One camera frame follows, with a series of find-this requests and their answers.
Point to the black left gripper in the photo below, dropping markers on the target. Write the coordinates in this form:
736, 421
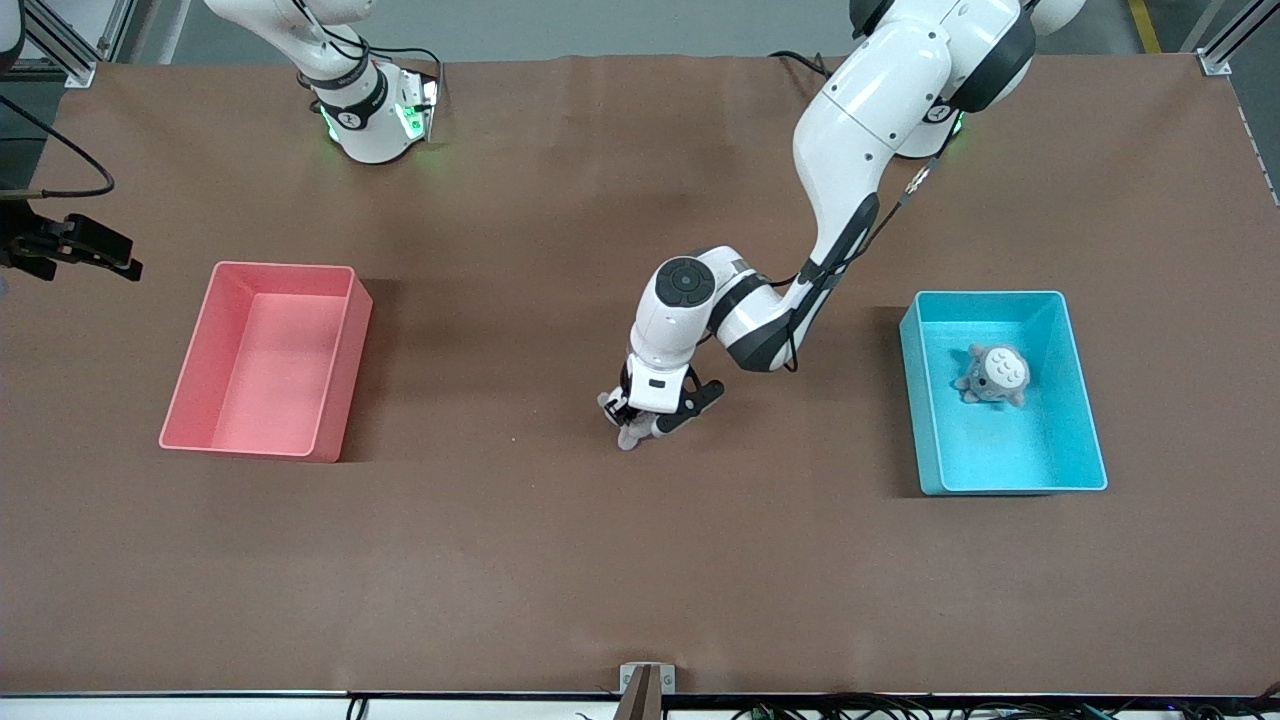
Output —
627, 385

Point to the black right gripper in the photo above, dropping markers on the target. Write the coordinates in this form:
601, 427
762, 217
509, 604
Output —
28, 243

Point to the grey plush toy with loop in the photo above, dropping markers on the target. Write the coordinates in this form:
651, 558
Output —
1000, 372

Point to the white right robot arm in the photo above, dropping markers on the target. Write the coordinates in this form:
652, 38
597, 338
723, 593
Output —
370, 130

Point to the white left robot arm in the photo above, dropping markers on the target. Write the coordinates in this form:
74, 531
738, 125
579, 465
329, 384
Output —
870, 120

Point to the pink plastic box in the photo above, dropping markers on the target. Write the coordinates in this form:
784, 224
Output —
290, 370

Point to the blue plastic box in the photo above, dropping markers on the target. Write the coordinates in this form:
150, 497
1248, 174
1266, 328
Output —
1000, 450

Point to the brown table cover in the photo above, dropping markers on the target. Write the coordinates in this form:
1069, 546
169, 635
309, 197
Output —
640, 560

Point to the metal right base connector plate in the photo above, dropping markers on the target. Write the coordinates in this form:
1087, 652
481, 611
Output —
425, 100

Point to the black left camera bracket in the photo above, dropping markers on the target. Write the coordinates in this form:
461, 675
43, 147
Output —
700, 400

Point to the slanted aluminium frame profile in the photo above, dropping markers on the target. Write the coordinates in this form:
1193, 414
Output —
1216, 64
60, 55

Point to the grey metal bracket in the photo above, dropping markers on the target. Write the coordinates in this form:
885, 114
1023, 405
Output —
668, 680

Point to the brown wooden post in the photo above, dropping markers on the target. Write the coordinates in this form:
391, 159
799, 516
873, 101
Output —
640, 700

